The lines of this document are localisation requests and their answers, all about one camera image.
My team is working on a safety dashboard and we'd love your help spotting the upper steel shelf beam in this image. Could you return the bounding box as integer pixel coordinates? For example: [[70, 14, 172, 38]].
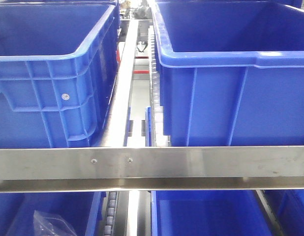
[[0, 146, 304, 192]]

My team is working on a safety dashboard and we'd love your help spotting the upper left blue crate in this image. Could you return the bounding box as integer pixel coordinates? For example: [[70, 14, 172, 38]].
[[0, 3, 117, 148]]

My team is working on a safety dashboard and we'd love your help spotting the lower left blue crate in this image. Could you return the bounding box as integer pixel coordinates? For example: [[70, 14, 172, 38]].
[[0, 192, 106, 236]]

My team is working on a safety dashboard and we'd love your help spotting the lower right blue crate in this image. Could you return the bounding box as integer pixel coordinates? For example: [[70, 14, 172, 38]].
[[151, 190, 272, 236]]

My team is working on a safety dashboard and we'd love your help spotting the blue crate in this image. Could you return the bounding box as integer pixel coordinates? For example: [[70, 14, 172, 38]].
[[151, 190, 272, 236], [0, 192, 106, 236], [151, 0, 304, 146], [0, 3, 117, 148]]

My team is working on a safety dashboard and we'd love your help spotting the upper right blue crate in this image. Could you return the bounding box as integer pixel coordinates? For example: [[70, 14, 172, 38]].
[[151, 0, 304, 146]]

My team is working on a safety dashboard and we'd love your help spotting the clear plastic bag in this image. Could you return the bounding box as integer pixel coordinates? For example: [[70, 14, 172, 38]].
[[33, 210, 77, 236]]

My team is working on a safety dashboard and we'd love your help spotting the roller conveyor track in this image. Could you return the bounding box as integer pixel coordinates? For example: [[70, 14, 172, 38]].
[[103, 191, 119, 236]]

